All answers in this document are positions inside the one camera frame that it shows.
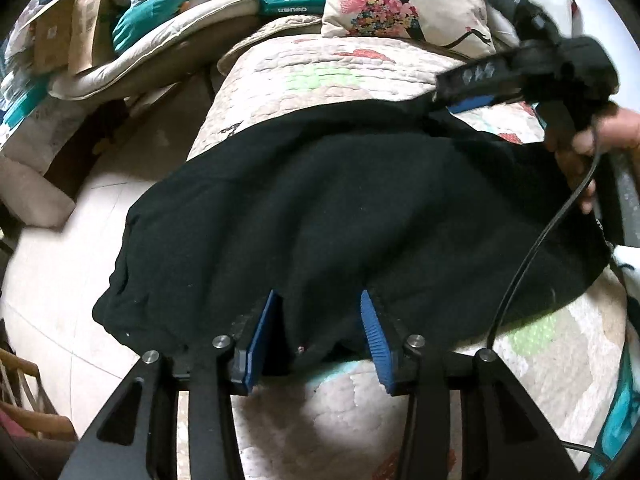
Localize person's right hand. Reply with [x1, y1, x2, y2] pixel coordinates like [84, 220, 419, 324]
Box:
[544, 105, 640, 215]

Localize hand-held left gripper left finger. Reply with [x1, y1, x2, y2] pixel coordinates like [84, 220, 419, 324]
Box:
[59, 289, 285, 480]

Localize cardboard boxes pile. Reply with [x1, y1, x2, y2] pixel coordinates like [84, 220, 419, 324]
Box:
[0, 0, 96, 161]

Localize black pants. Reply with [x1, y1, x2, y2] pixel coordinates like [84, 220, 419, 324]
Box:
[91, 97, 621, 363]

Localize teal cloth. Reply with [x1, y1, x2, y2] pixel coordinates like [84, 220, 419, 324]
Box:
[111, 0, 206, 56]

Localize floral printed cushion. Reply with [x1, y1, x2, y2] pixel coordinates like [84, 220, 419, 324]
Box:
[320, 0, 498, 58]

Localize beige padded cushion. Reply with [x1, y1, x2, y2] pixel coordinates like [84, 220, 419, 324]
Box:
[47, 0, 261, 103]

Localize brown paper bag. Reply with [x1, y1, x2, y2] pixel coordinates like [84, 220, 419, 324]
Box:
[32, 0, 118, 76]

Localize wooden chair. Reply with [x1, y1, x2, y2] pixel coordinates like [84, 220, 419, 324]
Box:
[0, 347, 78, 443]

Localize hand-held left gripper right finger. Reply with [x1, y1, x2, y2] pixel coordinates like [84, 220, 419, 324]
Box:
[360, 289, 581, 480]

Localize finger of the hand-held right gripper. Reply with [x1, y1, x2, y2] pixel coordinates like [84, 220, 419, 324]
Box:
[432, 52, 526, 113]

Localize teal flat box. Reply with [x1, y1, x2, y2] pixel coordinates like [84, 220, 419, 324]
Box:
[256, 0, 330, 18]

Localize quilted patchwork blanket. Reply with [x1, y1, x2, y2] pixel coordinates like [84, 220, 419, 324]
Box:
[187, 12, 632, 480]

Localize black cable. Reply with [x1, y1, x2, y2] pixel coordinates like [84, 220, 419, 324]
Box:
[485, 127, 603, 351]

